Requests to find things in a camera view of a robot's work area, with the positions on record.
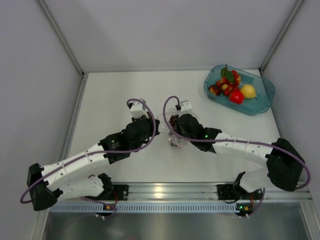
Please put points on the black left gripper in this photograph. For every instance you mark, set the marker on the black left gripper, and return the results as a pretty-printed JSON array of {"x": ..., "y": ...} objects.
[{"x": 150, "y": 120}]

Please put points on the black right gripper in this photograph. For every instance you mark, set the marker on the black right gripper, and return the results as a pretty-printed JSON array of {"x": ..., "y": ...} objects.
[{"x": 177, "y": 127}]

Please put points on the fake purple grape bunch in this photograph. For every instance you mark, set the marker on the fake purple grape bunch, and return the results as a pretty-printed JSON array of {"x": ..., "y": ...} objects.
[{"x": 173, "y": 120}]

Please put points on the clear zip top bag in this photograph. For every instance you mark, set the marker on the clear zip top bag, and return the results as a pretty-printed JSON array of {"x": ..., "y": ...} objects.
[{"x": 164, "y": 130}]

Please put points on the dark red fake peach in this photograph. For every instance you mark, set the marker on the dark red fake peach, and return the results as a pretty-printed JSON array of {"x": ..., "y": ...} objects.
[{"x": 215, "y": 89}]

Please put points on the red fake apple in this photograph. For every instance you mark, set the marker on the red fake apple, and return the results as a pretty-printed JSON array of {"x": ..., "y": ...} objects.
[{"x": 236, "y": 97}]

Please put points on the red yellow fake cherry bunch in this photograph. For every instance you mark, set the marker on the red yellow fake cherry bunch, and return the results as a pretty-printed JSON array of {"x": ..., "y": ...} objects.
[{"x": 229, "y": 80}]

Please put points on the yellow fake banana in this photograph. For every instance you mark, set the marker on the yellow fake banana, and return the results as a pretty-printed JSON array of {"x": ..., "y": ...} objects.
[{"x": 248, "y": 91}]

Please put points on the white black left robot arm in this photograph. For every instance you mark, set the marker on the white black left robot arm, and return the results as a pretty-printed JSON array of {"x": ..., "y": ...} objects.
[{"x": 83, "y": 175}]

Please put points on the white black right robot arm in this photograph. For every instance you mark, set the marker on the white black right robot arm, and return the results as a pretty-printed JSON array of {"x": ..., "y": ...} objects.
[{"x": 281, "y": 165}]

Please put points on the teal transparent plastic bin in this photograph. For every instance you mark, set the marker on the teal transparent plastic bin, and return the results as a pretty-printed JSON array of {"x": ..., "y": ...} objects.
[{"x": 264, "y": 88}]

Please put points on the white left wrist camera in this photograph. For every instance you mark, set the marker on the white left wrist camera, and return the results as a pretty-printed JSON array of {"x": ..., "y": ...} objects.
[{"x": 137, "y": 109}]

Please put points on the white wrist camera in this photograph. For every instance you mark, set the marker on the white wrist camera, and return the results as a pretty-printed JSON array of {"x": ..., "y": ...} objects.
[
  {"x": 184, "y": 107},
  {"x": 137, "y": 109}
]

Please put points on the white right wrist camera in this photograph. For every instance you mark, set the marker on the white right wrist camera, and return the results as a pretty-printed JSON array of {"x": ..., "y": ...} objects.
[{"x": 184, "y": 107}]

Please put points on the aluminium mounting rail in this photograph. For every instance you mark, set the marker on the aluminium mounting rail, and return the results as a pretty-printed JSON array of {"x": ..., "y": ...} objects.
[{"x": 177, "y": 191}]

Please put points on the light blue cable duct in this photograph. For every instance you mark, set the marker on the light blue cable duct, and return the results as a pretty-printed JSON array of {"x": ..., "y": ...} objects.
[{"x": 126, "y": 207}]

